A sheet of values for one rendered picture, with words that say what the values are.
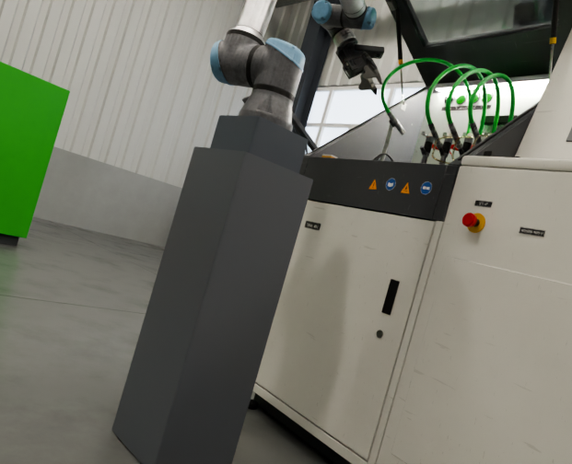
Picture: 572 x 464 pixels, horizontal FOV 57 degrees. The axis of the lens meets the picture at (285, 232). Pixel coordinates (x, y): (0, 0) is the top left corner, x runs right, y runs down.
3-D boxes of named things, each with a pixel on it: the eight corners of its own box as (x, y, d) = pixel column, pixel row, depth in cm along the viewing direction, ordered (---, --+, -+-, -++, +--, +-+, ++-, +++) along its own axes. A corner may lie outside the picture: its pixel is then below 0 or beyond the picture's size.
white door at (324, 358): (242, 374, 196) (293, 197, 197) (247, 375, 198) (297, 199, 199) (365, 461, 144) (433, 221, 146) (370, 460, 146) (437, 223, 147)
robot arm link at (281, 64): (285, 87, 135) (299, 36, 136) (240, 80, 141) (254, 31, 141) (301, 103, 146) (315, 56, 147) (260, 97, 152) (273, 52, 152)
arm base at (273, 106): (260, 117, 133) (271, 79, 133) (226, 117, 144) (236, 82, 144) (301, 137, 143) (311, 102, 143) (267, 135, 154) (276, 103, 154)
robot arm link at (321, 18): (341, -1, 181) (352, 9, 191) (311, -3, 185) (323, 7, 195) (336, 23, 182) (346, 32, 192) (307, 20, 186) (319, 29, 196)
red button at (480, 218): (456, 227, 135) (461, 208, 135) (464, 231, 138) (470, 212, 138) (473, 230, 131) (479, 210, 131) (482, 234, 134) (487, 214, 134)
